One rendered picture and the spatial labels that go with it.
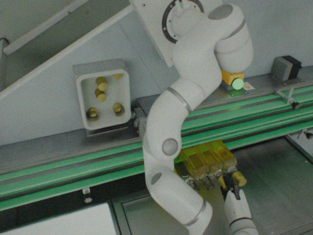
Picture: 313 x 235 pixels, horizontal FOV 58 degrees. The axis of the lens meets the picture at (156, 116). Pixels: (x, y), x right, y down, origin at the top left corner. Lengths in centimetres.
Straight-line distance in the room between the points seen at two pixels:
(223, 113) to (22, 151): 75
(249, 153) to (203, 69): 83
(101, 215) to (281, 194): 72
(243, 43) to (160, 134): 29
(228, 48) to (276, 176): 79
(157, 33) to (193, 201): 53
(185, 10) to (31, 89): 57
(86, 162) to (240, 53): 64
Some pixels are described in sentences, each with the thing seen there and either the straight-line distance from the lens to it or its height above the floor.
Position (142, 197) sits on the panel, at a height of 101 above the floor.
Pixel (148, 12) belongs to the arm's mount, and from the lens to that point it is 92.
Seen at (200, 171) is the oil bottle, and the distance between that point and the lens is 102.
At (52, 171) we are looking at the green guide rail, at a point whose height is 92.
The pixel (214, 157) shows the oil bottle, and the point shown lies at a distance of 108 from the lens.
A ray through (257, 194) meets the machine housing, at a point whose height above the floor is 113.
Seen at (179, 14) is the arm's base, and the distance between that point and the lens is 91.
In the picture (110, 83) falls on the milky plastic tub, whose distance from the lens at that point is 104.
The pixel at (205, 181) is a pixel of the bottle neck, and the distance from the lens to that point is 102.
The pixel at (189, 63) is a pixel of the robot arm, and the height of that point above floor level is 115.
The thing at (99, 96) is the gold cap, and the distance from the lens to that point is 101.
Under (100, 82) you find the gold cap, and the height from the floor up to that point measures 81.
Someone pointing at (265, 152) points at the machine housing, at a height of 94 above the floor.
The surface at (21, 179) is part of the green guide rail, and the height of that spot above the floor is 93.
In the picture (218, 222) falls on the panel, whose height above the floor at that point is 120.
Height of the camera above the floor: 166
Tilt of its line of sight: 48 degrees down
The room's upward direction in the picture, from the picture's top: 149 degrees clockwise
